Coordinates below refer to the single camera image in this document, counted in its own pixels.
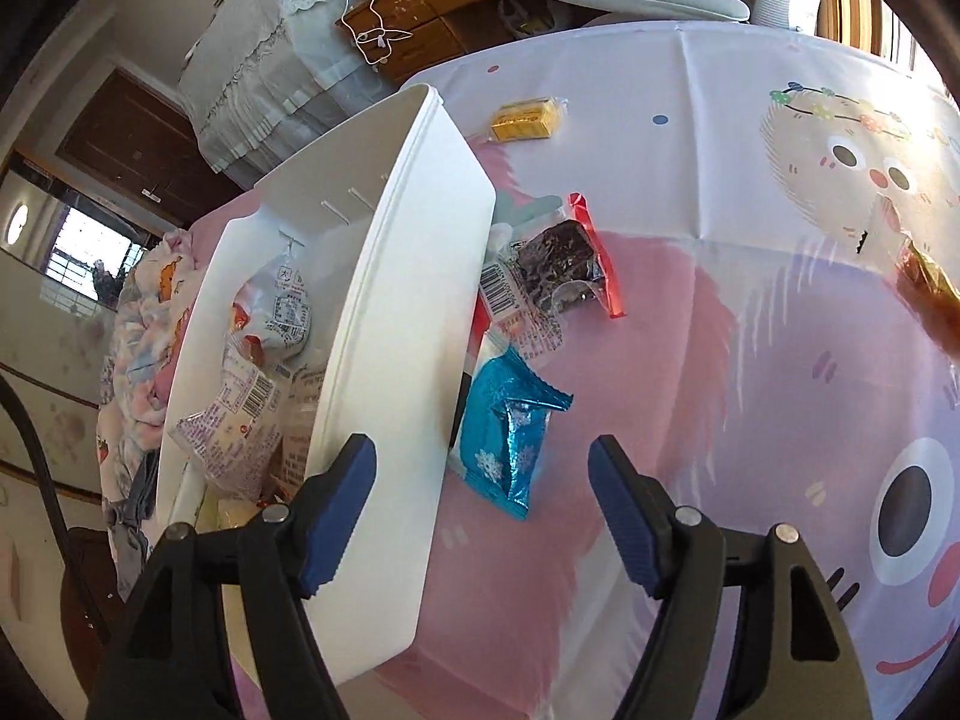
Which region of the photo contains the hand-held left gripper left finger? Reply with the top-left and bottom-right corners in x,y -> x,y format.
86,433 -> 378,720

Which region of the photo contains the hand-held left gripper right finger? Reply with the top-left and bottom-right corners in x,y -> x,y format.
587,435 -> 875,720

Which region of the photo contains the clear bag of yellow balls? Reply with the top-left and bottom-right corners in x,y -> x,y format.
196,499 -> 260,530

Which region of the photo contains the clear cake packet white label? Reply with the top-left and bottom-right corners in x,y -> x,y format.
277,360 -> 331,496

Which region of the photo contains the white packet purple print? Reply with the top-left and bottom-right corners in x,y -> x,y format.
169,349 -> 290,500

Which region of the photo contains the blue foil snack packet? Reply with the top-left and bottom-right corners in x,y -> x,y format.
457,345 -> 575,522

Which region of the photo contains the white plastic storage bin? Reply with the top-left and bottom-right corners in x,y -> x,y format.
154,82 -> 500,687

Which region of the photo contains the red white strawberry cake packet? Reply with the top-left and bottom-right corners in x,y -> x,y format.
229,251 -> 314,361

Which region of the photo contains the cartoon printed blanket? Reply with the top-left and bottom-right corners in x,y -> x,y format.
97,229 -> 200,526

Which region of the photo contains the nut bar packet red edge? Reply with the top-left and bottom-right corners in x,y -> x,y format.
476,193 -> 627,365

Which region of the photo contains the small barred window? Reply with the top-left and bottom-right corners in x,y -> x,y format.
45,206 -> 151,316

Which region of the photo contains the gold foil snack packet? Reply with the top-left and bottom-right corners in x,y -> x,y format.
892,236 -> 960,361

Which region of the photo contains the small yellow snack packet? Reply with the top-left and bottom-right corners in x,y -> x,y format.
489,94 -> 569,145

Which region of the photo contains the dark wooden door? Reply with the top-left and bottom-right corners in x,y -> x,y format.
56,67 -> 233,241

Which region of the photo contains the white lace cover cloth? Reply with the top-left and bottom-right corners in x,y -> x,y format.
176,0 -> 406,173

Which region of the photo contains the thick black cable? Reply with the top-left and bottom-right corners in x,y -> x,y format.
0,375 -> 98,616

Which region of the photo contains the white charging cable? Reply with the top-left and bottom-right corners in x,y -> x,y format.
337,0 -> 413,68

